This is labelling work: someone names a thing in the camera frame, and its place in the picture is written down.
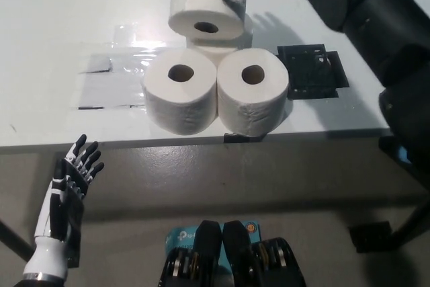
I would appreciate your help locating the black table foot bracket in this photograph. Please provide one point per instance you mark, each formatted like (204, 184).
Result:
(366, 237)

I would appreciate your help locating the black table leg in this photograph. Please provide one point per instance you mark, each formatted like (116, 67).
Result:
(411, 223)
(15, 238)

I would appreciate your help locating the grey tape patch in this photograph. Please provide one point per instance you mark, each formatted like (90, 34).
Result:
(100, 88)

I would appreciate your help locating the clear plastic tape sheet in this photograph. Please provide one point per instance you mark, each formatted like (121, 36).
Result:
(134, 45)

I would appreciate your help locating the black white robot left hand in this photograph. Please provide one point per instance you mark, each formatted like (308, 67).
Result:
(60, 209)

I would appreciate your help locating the black tape square patch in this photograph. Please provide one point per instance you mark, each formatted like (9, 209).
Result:
(312, 75)

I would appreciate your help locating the teal tp-link box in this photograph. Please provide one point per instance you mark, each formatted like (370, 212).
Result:
(179, 237)

